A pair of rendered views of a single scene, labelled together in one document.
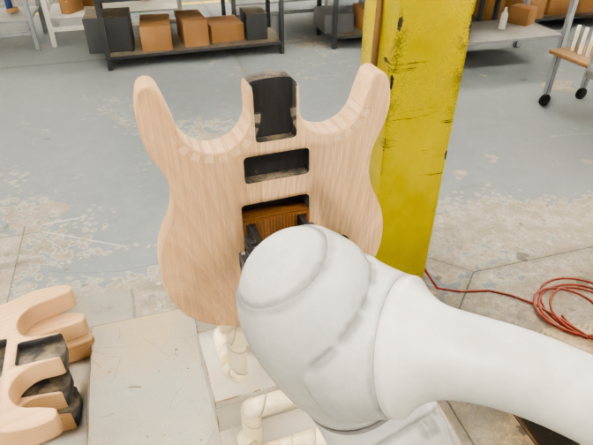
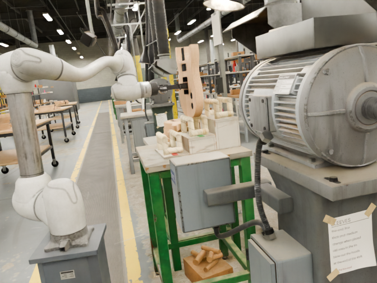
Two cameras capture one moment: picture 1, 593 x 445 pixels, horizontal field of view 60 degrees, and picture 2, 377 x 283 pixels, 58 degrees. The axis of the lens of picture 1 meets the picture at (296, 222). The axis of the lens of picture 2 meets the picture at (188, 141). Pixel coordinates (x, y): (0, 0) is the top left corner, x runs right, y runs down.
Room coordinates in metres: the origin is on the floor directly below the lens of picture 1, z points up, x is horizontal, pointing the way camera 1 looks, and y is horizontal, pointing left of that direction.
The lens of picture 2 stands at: (0.73, -1.96, 1.35)
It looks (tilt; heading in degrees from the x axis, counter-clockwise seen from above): 10 degrees down; 94
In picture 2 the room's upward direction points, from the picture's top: 6 degrees counter-clockwise
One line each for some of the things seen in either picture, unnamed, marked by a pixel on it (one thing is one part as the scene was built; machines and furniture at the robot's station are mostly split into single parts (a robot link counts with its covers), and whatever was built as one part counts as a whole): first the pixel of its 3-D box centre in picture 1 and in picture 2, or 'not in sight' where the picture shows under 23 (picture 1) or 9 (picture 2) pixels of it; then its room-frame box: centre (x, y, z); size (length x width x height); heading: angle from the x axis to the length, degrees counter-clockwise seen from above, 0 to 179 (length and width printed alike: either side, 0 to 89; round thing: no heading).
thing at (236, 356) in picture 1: (237, 358); (183, 124); (0.56, 0.10, 1.07); 0.03 x 0.03 x 0.09
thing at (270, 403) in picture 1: (300, 394); (175, 133); (0.51, -0.01, 1.04); 0.20 x 0.03 x 0.03; 109
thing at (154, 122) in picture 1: (167, 119); (180, 55); (0.59, 0.16, 1.48); 0.07 x 0.04 x 0.10; 109
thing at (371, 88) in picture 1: (359, 100); (193, 53); (0.67, -0.09, 1.47); 0.07 x 0.04 x 0.09; 109
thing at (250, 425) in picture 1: (251, 426); (172, 140); (0.49, 0.07, 0.99); 0.03 x 0.03 x 0.09
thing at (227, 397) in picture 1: (279, 362); (195, 141); (0.63, 0.03, 0.98); 0.27 x 0.16 x 0.09; 110
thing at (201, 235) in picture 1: (273, 210); (189, 82); (0.63, 0.03, 1.32); 0.35 x 0.04 x 0.40; 109
